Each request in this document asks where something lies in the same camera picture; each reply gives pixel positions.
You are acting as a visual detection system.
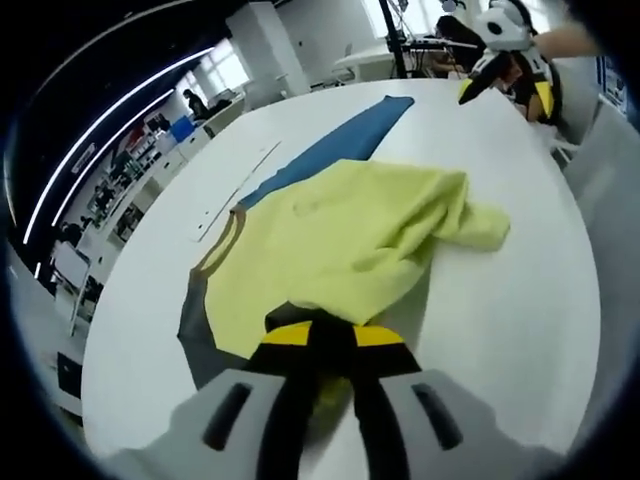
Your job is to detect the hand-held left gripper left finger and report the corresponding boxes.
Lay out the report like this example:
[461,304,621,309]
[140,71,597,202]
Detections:
[107,319,326,480]

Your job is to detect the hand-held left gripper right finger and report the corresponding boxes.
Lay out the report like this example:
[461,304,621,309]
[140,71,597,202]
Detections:
[344,322,506,480]

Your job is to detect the yellow garment with dark sleeves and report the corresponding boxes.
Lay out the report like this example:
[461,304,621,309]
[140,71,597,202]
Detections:
[177,94,512,441]

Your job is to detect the white template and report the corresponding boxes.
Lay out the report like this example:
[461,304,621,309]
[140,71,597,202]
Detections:
[185,141,284,244]

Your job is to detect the black stand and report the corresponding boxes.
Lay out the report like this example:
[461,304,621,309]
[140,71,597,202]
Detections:
[377,0,416,80]

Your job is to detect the person's grey trousers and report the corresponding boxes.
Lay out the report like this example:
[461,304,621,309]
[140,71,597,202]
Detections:
[564,94,640,261]

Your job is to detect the black cabinet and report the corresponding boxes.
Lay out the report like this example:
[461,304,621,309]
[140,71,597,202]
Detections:
[56,351,84,402]

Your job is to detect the white square pillar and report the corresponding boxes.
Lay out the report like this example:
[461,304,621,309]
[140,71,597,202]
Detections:
[224,0,311,109]

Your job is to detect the white board on stand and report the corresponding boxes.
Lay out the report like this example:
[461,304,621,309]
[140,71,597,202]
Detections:
[52,245,92,337]

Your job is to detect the window row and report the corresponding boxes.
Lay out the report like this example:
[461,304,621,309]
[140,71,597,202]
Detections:
[192,39,251,96]

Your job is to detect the storage shelves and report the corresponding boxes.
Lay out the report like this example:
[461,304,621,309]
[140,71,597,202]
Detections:
[89,124,166,231]

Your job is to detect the long white counter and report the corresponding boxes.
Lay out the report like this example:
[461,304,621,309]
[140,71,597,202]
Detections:
[74,94,251,261]

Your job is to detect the ceiling light strip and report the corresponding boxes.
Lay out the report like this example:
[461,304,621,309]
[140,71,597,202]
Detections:
[33,87,176,280]
[22,47,217,246]

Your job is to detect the blue bin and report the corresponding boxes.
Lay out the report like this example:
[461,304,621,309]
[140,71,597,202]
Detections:
[169,115,197,144]

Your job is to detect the ceiling air vent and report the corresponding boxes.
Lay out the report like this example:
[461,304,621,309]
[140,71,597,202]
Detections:
[72,144,96,174]

